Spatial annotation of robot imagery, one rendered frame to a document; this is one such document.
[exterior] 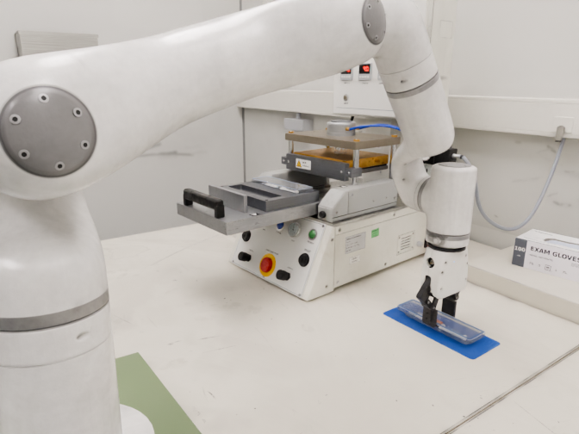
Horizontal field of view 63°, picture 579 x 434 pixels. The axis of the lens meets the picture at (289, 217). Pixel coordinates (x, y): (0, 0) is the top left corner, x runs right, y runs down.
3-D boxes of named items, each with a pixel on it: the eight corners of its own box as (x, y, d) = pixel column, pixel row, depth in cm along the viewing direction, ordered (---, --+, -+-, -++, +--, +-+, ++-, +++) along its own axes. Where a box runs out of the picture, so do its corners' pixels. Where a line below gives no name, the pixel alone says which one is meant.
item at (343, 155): (334, 159, 145) (335, 128, 143) (392, 170, 129) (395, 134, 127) (293, 165, 135) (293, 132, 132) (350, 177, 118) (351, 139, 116)
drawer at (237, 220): (271, 198, 133) (271, 171, 131) (326, 214, 117) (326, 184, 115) (177, 217, 115) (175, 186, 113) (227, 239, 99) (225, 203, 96)
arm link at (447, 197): (414, 226, 96) (451, 238, 88) (419, 162, 92) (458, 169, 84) (441, 220, 100) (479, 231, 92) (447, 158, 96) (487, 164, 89)
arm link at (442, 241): (451, 239, 88) (450, 254, 89) (478, 231, 93) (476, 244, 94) (415, 228, 94) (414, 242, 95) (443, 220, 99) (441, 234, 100)
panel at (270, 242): (231, 262, 134) (252, 201, 134) (301, 298, 112) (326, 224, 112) (226, 261, 132) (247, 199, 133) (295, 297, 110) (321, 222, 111)
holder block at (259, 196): (269, 187, 130) (269, 177, 130) (319, 200, 116) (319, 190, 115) (218, 195, 120) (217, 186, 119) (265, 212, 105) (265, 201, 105)
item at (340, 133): (342, 156, 152) (344, 114, 148) (424, 169, 129) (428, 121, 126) (284, 164, 137) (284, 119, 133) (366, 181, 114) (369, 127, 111)
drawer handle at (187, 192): (190, 203, 112) (189, 187, 111) (225, 217, 101) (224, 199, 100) (183, 205, 111) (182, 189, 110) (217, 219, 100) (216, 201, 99)
